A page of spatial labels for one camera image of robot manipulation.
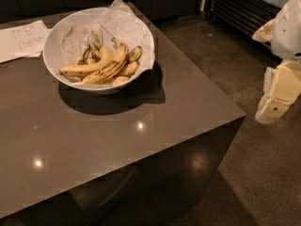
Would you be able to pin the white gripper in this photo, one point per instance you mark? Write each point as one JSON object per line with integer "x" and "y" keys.
{"x": 288, "y": 33}

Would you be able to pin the long spotted yellow banana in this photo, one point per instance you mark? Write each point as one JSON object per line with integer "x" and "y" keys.
{"x": 112, "y": 67}

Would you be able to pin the small banana upper right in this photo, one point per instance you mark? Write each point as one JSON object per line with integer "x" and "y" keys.
{"x": 135, "y": 54}

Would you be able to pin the small banana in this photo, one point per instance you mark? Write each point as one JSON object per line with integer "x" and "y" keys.
{"x": 117, "y": 80}
{"x": 129, "y": 69}
{"x": 135, "y": 54}

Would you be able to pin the small banana middle right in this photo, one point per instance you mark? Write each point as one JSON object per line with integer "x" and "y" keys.
{"x": 129, "y": 69}

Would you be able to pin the small banana bottom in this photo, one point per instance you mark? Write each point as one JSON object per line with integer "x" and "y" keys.
{"x": 117, "y": 80}

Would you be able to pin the white bowl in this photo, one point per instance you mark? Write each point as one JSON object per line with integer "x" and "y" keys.
{"x": 53, "y": 52}

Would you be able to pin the black slatted vent appliance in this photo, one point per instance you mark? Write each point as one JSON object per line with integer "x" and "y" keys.
{"x": 245, "y": 15}

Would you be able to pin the small bananas back left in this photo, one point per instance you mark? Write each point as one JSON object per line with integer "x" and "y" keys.
{"x": 91, "y": 52}

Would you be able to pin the white paper sheets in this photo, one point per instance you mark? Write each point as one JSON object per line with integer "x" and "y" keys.
{"x": 22, "y": 41}

